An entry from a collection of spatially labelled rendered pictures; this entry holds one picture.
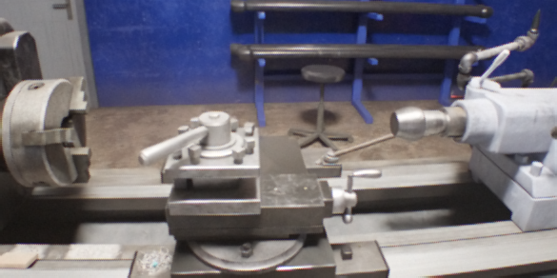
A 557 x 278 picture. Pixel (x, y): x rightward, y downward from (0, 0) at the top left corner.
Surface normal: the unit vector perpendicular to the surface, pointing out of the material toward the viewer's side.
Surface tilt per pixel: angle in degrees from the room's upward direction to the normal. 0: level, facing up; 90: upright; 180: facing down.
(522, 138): 94
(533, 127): 85
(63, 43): 90
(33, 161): 94
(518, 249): 36
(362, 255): 0
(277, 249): 0
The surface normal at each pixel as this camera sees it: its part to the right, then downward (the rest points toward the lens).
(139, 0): 0.10, 0.40
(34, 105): 0.07, -0.48
